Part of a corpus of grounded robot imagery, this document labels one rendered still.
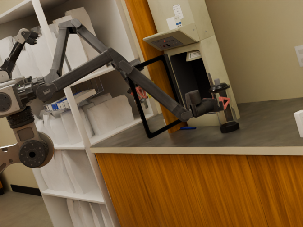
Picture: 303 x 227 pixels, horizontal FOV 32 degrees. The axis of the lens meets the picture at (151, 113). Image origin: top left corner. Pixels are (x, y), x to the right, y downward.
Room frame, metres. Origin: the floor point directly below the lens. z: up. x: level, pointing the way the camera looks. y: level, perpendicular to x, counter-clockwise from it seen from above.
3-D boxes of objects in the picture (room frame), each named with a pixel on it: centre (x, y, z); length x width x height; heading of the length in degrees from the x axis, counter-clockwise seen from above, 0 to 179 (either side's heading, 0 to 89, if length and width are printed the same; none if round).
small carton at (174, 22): (2.77, -0.26, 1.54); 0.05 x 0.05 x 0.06; 48
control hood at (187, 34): (2.83, -0.22, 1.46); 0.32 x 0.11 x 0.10; 35
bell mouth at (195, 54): (2.91, -0.36, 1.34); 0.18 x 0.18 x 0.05
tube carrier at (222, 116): (2.61, -0.36, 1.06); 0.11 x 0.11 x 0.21
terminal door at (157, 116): (2.88, -0.05, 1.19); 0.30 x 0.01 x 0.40; 131
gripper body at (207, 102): (2.55, -0.27, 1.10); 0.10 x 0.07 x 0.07; 35
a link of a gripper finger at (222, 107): (2.56, -0.35, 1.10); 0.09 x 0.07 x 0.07; 125
